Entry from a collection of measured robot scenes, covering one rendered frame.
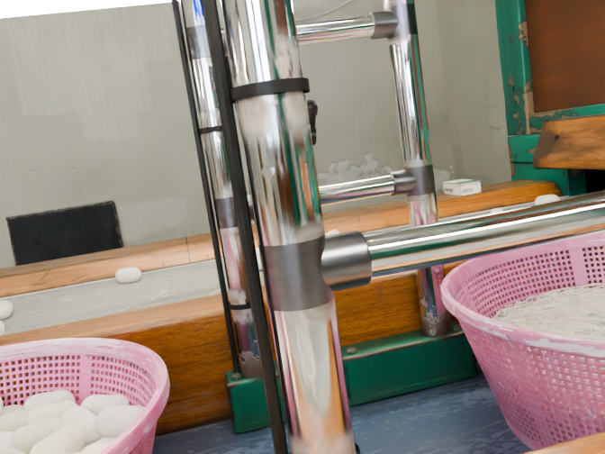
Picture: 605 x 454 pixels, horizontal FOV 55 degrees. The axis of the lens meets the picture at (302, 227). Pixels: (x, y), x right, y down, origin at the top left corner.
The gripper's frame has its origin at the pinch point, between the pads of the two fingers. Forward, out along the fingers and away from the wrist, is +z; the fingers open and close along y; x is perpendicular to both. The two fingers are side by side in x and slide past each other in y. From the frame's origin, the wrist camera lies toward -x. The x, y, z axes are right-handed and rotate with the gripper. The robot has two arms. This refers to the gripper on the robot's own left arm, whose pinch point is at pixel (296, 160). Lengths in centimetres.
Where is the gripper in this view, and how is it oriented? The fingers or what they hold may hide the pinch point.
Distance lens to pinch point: 82.3
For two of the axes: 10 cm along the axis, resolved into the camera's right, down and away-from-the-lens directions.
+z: 2.5, 7.1, -6.5
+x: -0.3, 6.8, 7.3
